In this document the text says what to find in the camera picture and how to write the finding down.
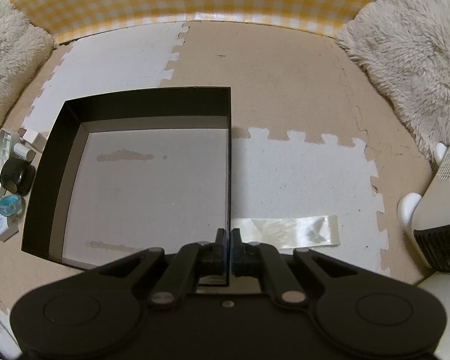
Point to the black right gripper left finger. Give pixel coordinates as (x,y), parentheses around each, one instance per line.
(213,262)

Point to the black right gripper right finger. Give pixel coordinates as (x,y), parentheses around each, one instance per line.
(245,266)

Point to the black shallow storage box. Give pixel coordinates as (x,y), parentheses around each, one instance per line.
(129,170)

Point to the teal tape roll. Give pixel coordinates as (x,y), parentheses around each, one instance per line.
(11,204)

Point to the black oval case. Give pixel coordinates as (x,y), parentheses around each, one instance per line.
(17,176)

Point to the white cylinder tube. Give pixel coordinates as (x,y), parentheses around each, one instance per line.
(23,152)

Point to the brown lipstick with white cap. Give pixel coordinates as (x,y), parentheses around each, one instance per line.
(33,138)

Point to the grey plastic bracket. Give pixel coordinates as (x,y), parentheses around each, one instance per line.
(8,141)

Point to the shiny clear tape strip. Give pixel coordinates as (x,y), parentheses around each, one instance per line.
(291,233)

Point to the white appliance with black grille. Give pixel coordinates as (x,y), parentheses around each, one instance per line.
(426,221)

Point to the white paper card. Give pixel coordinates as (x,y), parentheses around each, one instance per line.
(8,227)

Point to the fluffy cream cushion right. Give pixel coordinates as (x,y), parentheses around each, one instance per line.
(404,48)

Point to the fluffy cream cushion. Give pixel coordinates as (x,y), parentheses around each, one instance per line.
(24,48)
(404,48)

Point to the fluffy cream cushion left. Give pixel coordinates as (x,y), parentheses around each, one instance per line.
(24,48)

